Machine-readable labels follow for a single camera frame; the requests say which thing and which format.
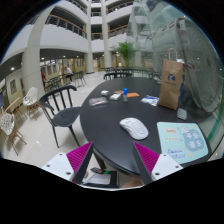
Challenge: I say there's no clear plastic packet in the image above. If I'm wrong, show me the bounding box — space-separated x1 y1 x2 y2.
88 96 109 108

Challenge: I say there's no small bottle with blue cap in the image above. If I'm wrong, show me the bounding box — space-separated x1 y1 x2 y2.
122 87 129 103

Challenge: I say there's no light teal printed mouse pad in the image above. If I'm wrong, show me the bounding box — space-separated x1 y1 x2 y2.
156 121 210 165

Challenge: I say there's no white perforated computer mouse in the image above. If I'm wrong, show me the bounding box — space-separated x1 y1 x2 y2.
119 117 150 141

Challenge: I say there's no brown paper bag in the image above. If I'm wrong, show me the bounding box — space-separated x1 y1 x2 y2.
157 47 185 111

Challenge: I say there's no large white ribbed machine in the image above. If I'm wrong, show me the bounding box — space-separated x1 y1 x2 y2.
181 19 224 114

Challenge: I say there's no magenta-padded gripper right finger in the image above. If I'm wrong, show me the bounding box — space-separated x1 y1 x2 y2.
132 141 184 186

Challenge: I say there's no white lattice chair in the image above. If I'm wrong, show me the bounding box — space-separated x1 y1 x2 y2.
22 86 41 119
0 112 28 156

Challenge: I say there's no black slatted chair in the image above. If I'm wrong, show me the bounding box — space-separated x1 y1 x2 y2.
103 70 134 81
104 66 133 74
38 84 83 149

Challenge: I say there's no group of black chairs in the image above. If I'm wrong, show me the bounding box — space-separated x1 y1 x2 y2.
44 70 88 93

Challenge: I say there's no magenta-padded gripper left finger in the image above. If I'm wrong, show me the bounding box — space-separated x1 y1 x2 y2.
41 141 95 185

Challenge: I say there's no person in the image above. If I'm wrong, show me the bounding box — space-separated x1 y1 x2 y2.
40 68 48 88
63 65 75 83

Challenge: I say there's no clear packet with blue print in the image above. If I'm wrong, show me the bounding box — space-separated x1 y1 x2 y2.
140 94 160 107

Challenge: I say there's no green potted plant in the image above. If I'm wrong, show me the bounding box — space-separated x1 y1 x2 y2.
111 41 139 68

